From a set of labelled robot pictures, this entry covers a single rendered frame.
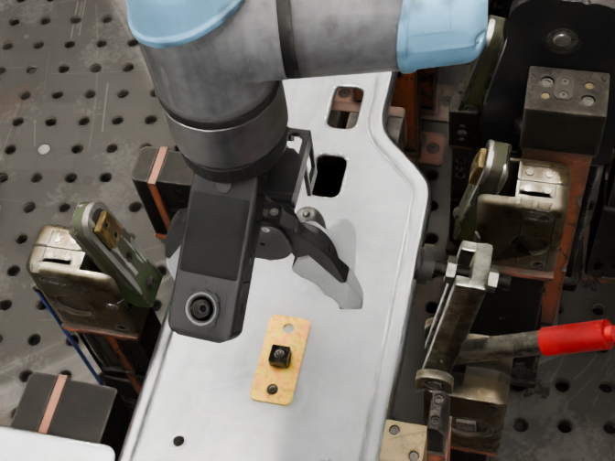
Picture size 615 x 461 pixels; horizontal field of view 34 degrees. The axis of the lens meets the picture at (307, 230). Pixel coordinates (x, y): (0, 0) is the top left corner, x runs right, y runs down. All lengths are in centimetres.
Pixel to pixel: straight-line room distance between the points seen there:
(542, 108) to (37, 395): 52
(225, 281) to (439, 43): 22
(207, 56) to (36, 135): 98
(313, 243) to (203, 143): 13
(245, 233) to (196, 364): 29
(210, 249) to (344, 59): 17
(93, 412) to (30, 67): 78
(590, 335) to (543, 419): 46
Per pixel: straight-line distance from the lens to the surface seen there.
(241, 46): 54
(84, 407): 95
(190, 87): 56
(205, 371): 91
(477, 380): 83
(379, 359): 89
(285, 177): 70
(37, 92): 156
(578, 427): 120
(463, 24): 54
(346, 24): 53
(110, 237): 89
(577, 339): 76
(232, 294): 65
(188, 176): 103
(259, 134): 61
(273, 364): 89
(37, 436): 93
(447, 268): 70
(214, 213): 65
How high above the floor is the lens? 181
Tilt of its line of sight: 57 degrees down
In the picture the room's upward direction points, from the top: 11 degrees counter-clockwise
